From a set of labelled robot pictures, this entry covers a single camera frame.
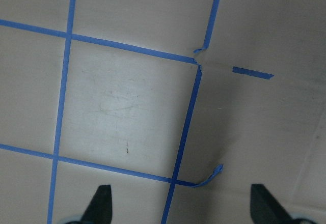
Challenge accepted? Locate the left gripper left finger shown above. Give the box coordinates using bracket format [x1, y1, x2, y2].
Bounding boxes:
[80, 185, 113, 224]

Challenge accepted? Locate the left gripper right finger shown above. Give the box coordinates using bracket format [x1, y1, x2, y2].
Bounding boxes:
[250, 184, 297, 224]

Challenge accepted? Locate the brown paper table cover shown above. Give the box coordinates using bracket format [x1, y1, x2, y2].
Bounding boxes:
[1, 0, 325, 223]

